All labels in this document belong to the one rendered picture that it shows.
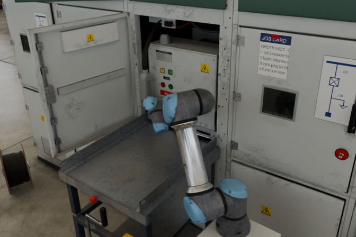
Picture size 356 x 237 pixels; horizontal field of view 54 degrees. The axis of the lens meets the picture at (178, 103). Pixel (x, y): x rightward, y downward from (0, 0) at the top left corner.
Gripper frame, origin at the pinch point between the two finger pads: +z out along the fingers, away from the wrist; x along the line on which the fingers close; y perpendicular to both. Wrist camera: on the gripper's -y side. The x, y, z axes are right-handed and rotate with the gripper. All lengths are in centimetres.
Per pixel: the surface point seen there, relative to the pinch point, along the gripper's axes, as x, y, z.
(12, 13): 36, -162, -18
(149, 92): 5.4, -20.2, -5.4
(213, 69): 27.8, 20.8, -10.1
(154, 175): -35.7, 13.6, -27.1
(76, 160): -42, -30, -40
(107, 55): 20, -41, -28
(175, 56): 30.5, -5.3, -11.0
